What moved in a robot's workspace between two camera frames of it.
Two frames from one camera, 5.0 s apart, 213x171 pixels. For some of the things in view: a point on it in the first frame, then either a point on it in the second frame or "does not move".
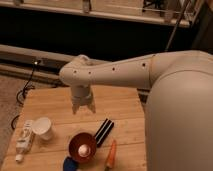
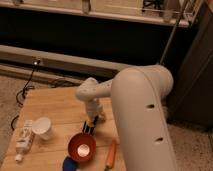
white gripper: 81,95 → 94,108
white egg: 84,150 does not move
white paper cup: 42,127 does not move
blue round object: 69,164 does not move
